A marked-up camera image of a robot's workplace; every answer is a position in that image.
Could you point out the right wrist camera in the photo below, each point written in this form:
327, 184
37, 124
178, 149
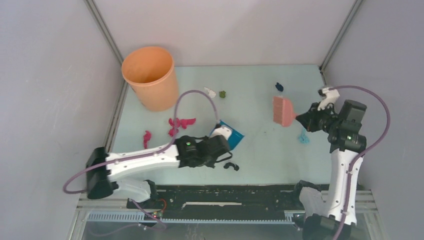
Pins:
329, 95

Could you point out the black paper scrap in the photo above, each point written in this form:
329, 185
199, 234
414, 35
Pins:
234, 166

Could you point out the small magenta paper scrap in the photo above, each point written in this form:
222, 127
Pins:
146, 138

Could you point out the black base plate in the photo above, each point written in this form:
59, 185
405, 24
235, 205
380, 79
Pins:
238, 204

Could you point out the pink hand brush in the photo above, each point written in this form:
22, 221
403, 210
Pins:
283, 111

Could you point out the orange plastic bucket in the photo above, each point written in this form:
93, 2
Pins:
150, 72

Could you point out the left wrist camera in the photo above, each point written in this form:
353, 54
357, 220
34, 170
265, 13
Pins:
221, 130

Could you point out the green paper scrap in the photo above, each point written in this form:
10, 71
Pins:
222, 94

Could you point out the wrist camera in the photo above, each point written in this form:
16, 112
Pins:
221, 130
329, 95

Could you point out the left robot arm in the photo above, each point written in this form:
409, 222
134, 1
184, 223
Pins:
109, 173

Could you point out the dark blue paper scrap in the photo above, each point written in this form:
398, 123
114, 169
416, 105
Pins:
279, 87

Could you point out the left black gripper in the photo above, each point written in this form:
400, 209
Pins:
211, 163

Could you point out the blue plastic dustpan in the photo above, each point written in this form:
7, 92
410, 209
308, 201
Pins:
235, 138

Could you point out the light blue paper scrap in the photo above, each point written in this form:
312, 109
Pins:
303, 138

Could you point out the white paper scrap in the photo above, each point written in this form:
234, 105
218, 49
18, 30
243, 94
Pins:
212, 94

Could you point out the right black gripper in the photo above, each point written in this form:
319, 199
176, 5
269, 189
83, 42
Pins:
307, 119

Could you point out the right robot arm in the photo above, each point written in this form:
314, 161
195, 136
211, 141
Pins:
335, 217

